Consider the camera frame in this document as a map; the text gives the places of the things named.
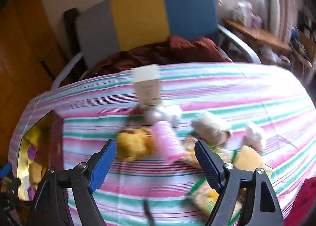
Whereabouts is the yellow snack packet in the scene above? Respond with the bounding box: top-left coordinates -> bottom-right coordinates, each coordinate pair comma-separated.
182,135 -> 239,170
186,177 -> 245,225

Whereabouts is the wooden side desk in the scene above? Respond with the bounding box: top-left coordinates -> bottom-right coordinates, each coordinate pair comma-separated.
223,19 -> 291,55

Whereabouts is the striped pink green bedsheet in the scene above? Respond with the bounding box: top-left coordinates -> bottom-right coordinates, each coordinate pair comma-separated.
7,62 -> 316,226

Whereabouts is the gold storage box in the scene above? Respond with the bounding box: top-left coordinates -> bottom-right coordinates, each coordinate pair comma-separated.
17,110 -> 64,201

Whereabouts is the grey yellow blue headboard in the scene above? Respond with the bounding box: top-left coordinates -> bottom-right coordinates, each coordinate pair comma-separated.
75,0 -> 218,68

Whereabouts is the pink curtain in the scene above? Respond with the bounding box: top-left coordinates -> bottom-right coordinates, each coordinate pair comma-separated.
264,0 -> 298,44

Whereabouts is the dark red blanket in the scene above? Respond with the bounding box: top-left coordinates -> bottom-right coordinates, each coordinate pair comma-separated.
83,35 -> 232,80

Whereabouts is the yellow plush sock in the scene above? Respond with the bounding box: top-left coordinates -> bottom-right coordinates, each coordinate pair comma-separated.
115,128 -> 156,162

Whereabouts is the yellow sponge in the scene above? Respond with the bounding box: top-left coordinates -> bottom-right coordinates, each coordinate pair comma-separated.
233,145 -> 263,172

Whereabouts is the beige white carton box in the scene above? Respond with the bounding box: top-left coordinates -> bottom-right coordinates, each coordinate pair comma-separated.
132,64 -> 162,111

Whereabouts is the pink hair roller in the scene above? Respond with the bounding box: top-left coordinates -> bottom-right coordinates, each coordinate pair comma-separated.
150,121 -> 185,163

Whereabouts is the white plastic bag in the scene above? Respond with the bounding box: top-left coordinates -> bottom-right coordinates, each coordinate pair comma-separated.
144,104 -> 183,128

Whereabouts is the beige sock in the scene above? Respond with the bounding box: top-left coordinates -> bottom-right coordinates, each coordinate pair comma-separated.
191,111 -> 232,145

